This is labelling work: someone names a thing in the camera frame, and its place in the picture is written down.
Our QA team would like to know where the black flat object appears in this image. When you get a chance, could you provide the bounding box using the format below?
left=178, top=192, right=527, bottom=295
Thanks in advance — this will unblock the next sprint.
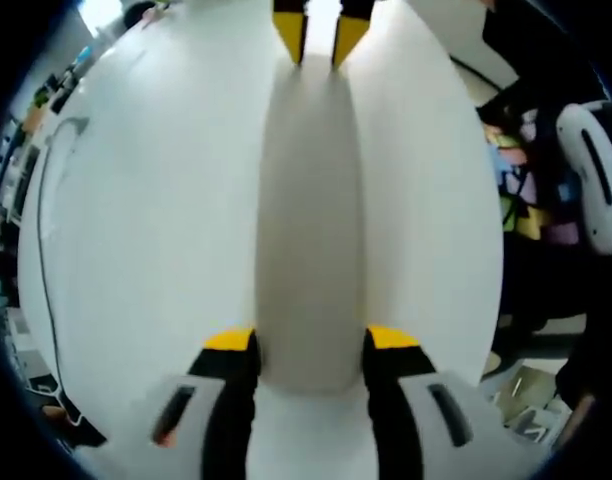
left=28, top=384, right=108, bottom=449

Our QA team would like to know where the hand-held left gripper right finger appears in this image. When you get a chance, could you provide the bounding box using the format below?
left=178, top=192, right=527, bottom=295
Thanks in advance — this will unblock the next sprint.
left=363, top=323, right=517, bottom=480

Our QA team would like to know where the person's black shirt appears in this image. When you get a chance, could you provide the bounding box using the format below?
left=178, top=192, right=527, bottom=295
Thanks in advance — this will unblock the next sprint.
left=478, top=0, right=612, bottom=134

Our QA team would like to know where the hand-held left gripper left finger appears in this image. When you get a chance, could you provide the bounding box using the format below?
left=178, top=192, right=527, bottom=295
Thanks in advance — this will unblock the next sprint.
left=135, top=324, right=262, bottom=480

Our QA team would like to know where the colourful patterned cloth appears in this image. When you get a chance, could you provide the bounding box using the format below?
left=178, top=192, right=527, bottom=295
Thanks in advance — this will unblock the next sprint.
left=485, top=107, right=582, bottom=246

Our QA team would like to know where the black cable with plug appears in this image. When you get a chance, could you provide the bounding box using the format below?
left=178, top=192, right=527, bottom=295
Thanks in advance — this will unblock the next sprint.
left=34, top=117, right=91, bottom=396

